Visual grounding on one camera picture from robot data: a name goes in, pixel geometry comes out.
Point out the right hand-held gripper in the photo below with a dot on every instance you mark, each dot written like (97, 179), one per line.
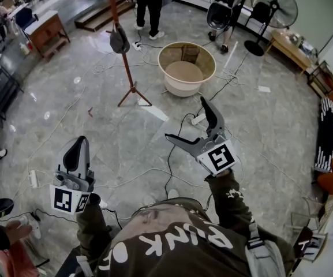
(219, 157)

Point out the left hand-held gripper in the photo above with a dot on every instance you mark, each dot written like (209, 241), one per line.
(68, 196)

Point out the brown wooden coat stand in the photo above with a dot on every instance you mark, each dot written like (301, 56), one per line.
(127, 65)

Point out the grey cap item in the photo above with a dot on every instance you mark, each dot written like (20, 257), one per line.
(119, 40)

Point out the grey shoulder bag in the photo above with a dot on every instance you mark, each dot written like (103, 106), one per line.
(262, 255)

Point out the person's right forearm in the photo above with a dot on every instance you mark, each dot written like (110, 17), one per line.
(229, 200)

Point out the person's left forearm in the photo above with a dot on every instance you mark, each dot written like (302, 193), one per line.
(92, 221)

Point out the white power strip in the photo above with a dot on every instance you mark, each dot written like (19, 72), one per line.
(136, 45)
(33, 178)
(198, 119)

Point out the beige round glass-top table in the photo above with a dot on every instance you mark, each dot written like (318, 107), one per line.
(183, 74)

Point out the person's white shoe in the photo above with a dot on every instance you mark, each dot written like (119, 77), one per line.
(173, 194)

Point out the white flat box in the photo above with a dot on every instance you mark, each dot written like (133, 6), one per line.
(264, 89)

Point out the white tube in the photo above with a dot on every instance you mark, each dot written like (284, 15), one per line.
(230, 55)

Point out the person's dark printed shirt torso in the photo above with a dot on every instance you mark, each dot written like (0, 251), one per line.
(177, 241)

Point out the black shell chair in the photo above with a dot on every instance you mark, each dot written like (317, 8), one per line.
(219, 14)

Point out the low wooden bench table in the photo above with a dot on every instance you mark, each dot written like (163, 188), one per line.
(290, 49)

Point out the pump bottle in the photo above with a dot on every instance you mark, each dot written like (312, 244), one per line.
(24, 49)

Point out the black white patterned blanket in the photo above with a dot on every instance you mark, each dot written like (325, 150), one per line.
(327, 134)

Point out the wooden cabinet white top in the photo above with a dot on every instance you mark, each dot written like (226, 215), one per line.
(46, 33)

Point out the black folding chair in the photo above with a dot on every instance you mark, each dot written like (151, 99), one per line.
(259, 13)

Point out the clear plastic chair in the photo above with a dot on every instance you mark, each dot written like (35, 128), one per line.
(310, 218)

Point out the wooden steps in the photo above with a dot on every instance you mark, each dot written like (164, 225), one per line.
(102, 17)

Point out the black standing fan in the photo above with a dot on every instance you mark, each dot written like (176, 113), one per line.
(274, 6)

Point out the blue chair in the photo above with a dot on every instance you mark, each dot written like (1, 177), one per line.
(24, 17)

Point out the black metal frame side table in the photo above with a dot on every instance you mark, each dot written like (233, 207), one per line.
(323, 78)

